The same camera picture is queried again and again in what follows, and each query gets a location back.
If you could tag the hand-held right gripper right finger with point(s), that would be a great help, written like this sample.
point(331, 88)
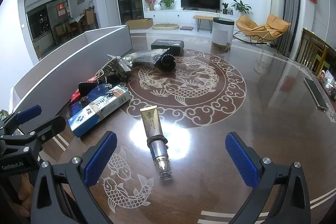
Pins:
point(241, 161)

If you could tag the orange lounge chair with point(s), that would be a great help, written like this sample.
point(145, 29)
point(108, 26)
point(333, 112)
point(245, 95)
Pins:
point(262, 26)

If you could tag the pile of colourful small clutter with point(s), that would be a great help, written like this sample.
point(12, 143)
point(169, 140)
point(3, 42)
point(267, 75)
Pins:
point(328, 82)

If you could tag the clear cylindrical jar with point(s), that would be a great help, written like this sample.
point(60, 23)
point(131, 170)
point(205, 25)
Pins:
point(222, 32)

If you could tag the white television cabinet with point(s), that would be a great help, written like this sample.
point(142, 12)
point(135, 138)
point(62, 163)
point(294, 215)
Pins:
point(170, 16)

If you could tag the blue and white medicine box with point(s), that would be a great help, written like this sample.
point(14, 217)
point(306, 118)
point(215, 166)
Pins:
point(86, 120)

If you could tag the red packet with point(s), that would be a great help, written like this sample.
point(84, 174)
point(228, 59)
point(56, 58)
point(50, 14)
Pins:
point(76, 95)

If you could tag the dark glass sliding door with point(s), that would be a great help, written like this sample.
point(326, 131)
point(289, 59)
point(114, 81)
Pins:
point(44, 22)

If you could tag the gold rhinestone hair claw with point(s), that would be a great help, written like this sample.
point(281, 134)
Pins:
point(118, 66)

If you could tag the cardboard box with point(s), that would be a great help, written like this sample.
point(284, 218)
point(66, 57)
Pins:
point(139, 23)

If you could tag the beige pet bed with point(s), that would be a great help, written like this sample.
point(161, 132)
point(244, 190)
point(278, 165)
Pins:
point(166, 26)

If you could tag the wooden bench with metal legs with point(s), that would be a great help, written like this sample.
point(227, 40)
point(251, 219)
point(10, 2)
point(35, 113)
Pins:
point(203, 17)

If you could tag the pearl hair clip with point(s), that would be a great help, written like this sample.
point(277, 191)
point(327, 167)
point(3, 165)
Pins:
point(101, 74)

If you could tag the grey curtain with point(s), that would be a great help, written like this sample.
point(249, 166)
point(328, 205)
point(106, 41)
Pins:
point(288, 3)

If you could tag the large leafy potted plant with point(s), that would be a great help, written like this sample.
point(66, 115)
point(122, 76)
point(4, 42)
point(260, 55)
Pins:
point(240, 5)

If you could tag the wooden dining chair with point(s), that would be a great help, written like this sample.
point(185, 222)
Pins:
point(90, 18)

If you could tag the wooden desktop with fish pattern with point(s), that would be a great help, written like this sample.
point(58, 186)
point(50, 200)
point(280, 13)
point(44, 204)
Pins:
point(210, 140)

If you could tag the small potted plant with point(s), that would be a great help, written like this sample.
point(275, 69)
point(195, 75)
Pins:
point(225, 7)

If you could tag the dark floor mat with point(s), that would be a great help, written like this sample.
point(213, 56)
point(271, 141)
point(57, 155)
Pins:
point(186, 28)

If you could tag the person's left hand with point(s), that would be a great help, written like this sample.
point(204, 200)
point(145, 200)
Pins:
point(25, 192)

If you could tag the gold and silver cosmetic tube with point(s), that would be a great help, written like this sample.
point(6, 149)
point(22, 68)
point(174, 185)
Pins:
point(151, 121)

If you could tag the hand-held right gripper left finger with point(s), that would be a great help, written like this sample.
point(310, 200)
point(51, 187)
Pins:
point(101, 158)

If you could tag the smartphone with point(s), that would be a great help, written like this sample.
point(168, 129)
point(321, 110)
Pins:
point(316, 95)

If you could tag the clear bag of cotton swabs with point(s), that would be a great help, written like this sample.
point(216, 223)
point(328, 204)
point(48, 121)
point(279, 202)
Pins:
point(147, 55)

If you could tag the black beaded velvet scrunchie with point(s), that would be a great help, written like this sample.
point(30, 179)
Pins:
point(165, 61)
point(88, 86)

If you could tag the red flowers in vase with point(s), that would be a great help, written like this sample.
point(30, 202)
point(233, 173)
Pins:
point(151, 1)

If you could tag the red window poster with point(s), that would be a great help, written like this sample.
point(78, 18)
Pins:
point(62, 7)

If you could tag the black rectangular box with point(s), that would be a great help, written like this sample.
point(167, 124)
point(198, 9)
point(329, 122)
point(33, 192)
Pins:
point(168, 45)

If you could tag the rimless glasses with black temples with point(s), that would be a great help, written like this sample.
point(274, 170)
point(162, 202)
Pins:
point(97, 94)

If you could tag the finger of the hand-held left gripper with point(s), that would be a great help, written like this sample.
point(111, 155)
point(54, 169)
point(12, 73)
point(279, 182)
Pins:
point(27, 113)
point(52, 125)

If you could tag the white round vase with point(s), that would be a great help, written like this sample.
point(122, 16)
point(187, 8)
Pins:
point(157, 7)

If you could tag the green potted plant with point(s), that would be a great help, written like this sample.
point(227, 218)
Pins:
point(168, 1)

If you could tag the dark wooden chair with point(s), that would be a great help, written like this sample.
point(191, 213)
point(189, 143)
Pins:
point(311, 48)

